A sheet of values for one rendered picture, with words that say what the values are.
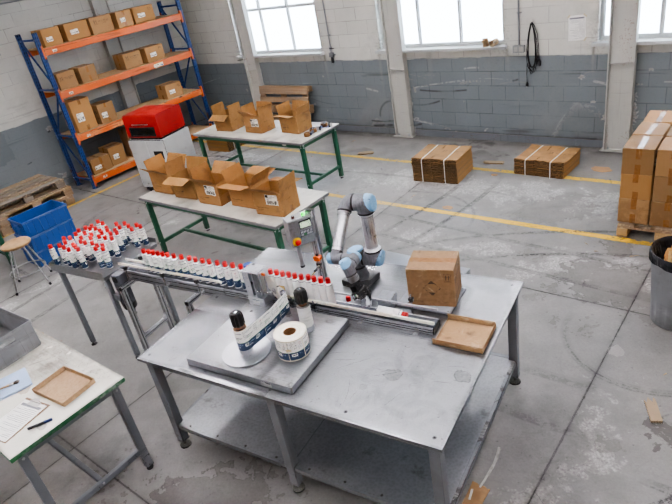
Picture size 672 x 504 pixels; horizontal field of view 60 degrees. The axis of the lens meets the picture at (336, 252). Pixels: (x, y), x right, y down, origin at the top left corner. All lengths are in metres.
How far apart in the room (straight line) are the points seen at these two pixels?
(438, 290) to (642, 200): 2.91
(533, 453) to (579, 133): 5.38
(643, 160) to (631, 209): 0.50
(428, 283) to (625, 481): 1.59
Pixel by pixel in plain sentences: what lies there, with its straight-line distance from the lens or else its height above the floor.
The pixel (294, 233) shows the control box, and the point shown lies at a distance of 3.72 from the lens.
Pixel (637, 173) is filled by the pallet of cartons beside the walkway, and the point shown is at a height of 0.66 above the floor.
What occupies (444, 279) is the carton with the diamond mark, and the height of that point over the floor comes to 1.05.
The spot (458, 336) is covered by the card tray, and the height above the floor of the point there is 0.83.
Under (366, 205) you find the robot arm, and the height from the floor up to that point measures 1.47.
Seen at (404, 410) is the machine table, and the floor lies 0.83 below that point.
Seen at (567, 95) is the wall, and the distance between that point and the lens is 8.40.
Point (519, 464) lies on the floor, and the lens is 3.94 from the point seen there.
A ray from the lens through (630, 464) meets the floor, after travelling 4.03.
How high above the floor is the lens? 2.99
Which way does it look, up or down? 28 degrees down
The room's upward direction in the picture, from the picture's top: 11 degrees counter-clockwise
